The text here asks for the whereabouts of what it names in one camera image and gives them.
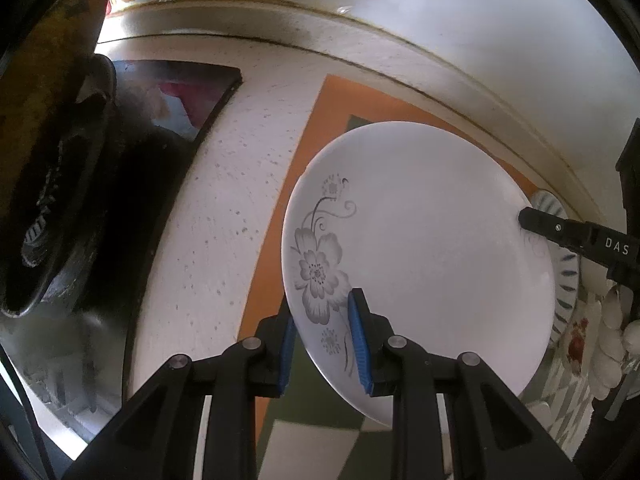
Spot blue leaf pattern plate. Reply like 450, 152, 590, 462
530, 190, 580, 348

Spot white floral plate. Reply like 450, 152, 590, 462
281, 122, 554, 425

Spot black stove top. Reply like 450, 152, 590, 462
1, 58, 242, 456

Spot gloved right hand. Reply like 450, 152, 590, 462
588, 285, 639, 401

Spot checkered green white mat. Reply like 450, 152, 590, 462
245, 75, 589, 479

